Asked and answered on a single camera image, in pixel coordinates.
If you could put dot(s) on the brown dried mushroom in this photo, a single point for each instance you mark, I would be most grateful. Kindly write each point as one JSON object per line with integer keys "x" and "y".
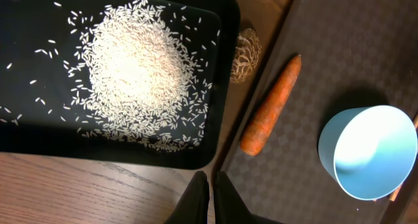
{"x": 246, "y": 56}

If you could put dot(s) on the dark brown serving tray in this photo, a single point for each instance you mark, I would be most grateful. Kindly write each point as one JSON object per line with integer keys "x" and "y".
{"x": 355, "y": 53}

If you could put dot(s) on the wooden chopstick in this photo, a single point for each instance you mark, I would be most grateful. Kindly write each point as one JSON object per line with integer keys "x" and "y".
{"x": 392, "y": 197}

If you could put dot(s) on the black waste tray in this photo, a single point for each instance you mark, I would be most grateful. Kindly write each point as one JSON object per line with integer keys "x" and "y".
{"x": 32, "y": 136}

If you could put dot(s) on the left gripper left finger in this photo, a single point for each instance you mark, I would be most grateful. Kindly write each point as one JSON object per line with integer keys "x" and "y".
{"x": 192, "y": 208}

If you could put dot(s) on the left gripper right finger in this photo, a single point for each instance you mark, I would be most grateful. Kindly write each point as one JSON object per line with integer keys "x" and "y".
{"x": 228, "y": 205}

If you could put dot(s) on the orange carrot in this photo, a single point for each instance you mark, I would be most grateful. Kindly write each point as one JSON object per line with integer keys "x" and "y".
{"x": 259, "y": 129}

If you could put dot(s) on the white rice pile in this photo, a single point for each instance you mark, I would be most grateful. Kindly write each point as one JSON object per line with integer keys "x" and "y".
{"x": 134, "y": 70}

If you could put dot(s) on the light blue rice bowl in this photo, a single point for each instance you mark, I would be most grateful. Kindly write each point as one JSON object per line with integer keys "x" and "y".
{"x": 368, "y": 151}

